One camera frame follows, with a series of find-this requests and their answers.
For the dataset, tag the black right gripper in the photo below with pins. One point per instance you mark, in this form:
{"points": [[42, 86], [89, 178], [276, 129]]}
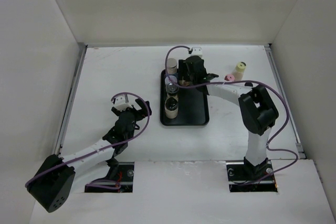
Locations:
{"points": [[182, 66]]}

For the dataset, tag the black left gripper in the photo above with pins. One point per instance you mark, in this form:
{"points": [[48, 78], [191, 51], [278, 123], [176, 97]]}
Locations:
{"points": [[142, 110]]}

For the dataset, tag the tall jar white beads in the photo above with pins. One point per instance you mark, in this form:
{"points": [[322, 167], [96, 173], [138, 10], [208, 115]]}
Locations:
{"points": [[171, 66]]}

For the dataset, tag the black top grinder bottle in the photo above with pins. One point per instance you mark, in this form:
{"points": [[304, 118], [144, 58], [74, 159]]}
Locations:
{"points": [[172, 90]]}

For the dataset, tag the black lid white powder jar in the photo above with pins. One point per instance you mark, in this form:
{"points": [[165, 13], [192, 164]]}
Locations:
{"points": [[171, 108]]}

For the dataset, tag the pink lid glass jar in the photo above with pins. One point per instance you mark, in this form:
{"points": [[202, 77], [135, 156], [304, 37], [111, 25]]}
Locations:
{"points": [[229, 78]]}

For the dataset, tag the black knob lid spice jar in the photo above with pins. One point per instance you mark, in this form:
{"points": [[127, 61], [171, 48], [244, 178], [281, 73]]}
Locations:
{"points": [[185, 81]]}

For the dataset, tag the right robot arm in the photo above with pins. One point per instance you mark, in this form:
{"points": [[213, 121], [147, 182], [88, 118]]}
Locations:
{"points": [[258, 111]]}

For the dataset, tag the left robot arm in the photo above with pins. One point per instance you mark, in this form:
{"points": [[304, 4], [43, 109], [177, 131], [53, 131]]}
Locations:
{"points": [[52, 183]]}

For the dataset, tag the black rectangular tray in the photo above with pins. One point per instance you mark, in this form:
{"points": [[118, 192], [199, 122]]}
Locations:
{"points": [[193, 107]]}

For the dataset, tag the yellow lid bottle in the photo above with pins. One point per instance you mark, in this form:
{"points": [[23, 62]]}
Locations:
{"points": [[239, 70]]}

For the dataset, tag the dark brown spice bottle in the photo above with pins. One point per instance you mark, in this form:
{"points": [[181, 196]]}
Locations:
{"points": [[248, 84]]}

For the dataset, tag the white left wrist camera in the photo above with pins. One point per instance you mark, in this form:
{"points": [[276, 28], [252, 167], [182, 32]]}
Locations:
{"points": [[121, 102]]}

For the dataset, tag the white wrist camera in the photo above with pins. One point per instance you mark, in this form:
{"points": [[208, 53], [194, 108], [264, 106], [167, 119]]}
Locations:
{"points": [[195, 51], [121, 102]]}

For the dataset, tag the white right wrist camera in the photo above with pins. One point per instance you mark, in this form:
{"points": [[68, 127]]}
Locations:
{"points": [[195, 51]]}

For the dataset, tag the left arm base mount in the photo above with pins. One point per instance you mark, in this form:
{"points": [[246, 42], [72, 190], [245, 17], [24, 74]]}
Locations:
{"points": [[119, 179]]}

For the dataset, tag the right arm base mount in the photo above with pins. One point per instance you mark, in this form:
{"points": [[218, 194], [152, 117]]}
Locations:
{"points": [[246, 178]]}

